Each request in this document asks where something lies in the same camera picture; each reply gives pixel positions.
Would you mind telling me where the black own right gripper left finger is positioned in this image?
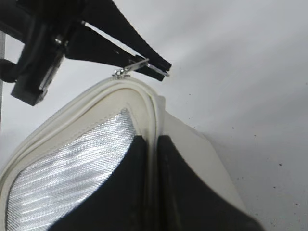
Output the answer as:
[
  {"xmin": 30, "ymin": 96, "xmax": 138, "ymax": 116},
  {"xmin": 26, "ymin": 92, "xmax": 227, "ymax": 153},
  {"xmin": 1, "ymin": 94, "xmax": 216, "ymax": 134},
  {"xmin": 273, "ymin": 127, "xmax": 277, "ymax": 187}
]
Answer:
[{"xmin": 51, "ymin": 136, "xmax": 158, "ymax": 231}]

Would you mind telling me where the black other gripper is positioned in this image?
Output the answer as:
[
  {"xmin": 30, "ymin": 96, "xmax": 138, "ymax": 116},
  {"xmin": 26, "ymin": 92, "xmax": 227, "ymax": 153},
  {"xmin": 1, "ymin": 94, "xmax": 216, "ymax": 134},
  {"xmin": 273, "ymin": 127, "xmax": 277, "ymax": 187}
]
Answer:
[{"xmin": 0, "ymin": 0, "xmax": 166, "ymax": 106}]

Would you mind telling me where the black own right gripper right finger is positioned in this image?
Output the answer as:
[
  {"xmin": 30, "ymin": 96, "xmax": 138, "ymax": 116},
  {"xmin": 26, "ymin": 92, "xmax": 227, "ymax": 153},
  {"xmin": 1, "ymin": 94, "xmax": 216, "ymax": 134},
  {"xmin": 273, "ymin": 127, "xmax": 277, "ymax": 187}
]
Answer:
[{"xmin": 157, "ymin": 135, "xmax": 261, "ymax": 231}]

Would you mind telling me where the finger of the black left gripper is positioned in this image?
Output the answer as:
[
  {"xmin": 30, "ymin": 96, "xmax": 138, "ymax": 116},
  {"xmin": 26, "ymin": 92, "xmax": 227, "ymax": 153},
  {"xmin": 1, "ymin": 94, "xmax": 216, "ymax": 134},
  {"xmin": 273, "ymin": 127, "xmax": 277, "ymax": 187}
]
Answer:
[{"xmin": 109, "ymin": 0, "xmax": 172, "ymax": 72}]

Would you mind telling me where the silver zipper pull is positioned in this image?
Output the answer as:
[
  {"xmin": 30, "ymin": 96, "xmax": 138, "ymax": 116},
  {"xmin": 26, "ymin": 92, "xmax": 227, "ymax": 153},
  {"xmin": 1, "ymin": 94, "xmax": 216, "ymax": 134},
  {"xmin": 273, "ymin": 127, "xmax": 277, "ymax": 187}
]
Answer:
[{"xmin": 112, "ymin": 59, "xmax": 149, "ymax": 79}]

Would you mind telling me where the cream bag with mesh window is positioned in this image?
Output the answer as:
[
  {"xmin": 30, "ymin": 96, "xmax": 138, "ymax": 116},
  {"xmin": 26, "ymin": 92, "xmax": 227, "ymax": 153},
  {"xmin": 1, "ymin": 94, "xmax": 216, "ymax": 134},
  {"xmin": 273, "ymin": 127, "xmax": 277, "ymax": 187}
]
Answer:
[{"xmin": 0, "ymin": 77, "xmax": 246, "ymax": 231}]

